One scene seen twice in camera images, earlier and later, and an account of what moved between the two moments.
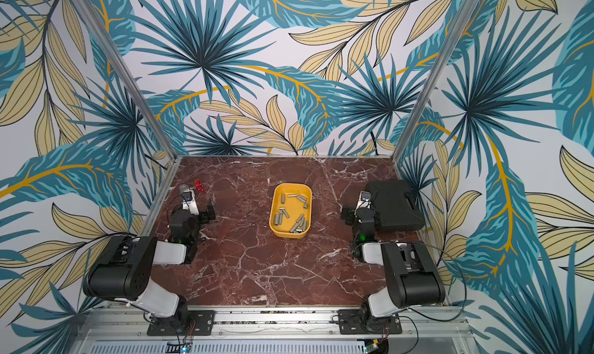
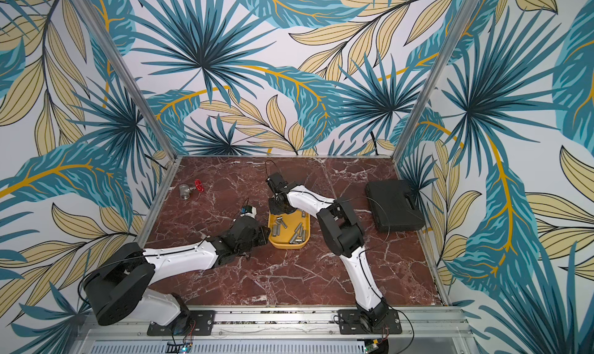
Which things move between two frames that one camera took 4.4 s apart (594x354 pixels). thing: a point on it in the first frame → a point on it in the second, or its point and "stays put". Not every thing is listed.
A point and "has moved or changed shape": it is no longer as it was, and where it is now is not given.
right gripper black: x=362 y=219 → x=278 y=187
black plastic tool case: x=393 y=205 stays put
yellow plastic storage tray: x=291 y=210 has moved or changed shape
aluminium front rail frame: x=124 y=330 stays put
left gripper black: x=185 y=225 → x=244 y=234
